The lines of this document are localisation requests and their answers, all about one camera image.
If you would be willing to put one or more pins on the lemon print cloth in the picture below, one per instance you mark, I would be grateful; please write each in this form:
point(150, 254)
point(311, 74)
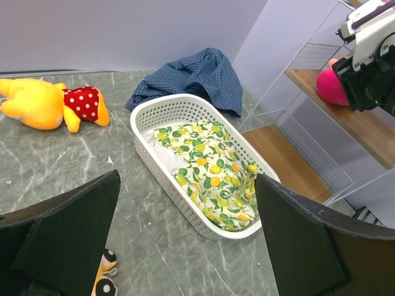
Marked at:
point(212, 174)

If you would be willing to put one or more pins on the black-haired doll pink striped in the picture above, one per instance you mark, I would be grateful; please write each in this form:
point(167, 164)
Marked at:
point(329, 87)

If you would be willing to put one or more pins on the yellow plush face-down red dress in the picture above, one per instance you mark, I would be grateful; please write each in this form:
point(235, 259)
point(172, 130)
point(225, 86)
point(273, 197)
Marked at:
point(44, 106)

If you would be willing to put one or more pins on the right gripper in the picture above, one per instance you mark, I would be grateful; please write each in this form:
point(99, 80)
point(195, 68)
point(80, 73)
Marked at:
point(373, 85)

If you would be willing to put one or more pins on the blue checked cloth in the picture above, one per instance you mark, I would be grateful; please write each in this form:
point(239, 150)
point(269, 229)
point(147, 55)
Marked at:
point(207, 74)

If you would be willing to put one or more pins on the white wire wooden shelf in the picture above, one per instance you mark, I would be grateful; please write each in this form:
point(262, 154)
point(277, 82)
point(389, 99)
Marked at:
point(302, 34)

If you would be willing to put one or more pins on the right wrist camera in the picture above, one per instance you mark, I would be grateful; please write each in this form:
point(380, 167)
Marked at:
point(371, 27)

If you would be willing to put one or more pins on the yellow plush red dotted dress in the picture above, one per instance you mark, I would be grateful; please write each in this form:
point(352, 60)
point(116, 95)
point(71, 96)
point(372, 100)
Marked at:
point(104, 284)

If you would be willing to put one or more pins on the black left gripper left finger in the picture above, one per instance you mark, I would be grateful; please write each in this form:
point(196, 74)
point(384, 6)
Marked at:
point(59, 242)

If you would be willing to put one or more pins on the white plastic basket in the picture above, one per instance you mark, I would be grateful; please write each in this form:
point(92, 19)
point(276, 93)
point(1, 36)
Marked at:
point(180, 109)

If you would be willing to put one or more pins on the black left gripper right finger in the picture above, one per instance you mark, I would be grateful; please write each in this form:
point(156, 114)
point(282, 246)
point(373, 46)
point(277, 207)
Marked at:
point(315, 250)

